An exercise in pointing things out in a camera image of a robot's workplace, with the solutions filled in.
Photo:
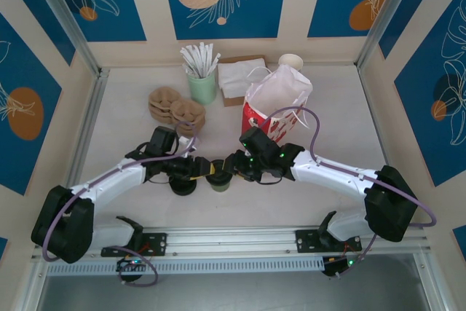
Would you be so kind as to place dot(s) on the green paper coffee cup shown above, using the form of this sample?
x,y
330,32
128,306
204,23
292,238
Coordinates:
x,y
219,186

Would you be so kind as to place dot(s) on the red white paper bag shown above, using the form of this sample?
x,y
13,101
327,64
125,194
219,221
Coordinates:
x,y
280,85

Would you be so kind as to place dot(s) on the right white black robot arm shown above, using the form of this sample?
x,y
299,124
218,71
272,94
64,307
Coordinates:
x,y
389,205

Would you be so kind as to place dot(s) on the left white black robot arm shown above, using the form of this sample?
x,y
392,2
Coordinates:
x,y
58,223

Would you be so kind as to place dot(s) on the black cup lid stack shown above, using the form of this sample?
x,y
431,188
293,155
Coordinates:
x,y
183,189

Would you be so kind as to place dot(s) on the brown cardboard napkin box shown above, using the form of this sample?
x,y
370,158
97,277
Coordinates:
x,y
233,102

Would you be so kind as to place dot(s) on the mint green straw holder cup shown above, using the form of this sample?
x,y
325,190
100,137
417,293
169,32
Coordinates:
x,y
202,89

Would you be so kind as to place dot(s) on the white paper wrapped straw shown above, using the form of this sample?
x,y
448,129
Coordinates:
x,y
214,62
187,60
208,57
201,57
193,58
187,70

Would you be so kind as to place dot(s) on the white paper napkin stack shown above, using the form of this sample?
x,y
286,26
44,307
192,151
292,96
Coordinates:
x,y
233,78

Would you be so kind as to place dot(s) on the white paper cup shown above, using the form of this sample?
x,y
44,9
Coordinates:
x,y
290,60

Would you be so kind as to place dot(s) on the grey metal shelf panel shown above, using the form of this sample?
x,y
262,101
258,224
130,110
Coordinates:
x,y
236,293

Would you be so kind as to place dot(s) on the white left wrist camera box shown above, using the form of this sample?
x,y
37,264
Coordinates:
x,y
185,141

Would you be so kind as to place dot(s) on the aluminium frame rail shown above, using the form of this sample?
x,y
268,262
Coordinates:
x,y
233,238

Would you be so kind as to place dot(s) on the aluminium side rail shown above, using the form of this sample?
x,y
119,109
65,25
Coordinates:
x,y
91,114

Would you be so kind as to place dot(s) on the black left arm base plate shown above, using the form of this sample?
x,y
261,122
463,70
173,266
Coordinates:
x,y
156,243

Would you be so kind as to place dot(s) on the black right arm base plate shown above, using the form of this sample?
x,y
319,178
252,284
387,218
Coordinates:
x,y
307,240

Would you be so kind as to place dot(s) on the aluminium frame post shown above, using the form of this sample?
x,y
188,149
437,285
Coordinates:
x,y
386,8
62,8

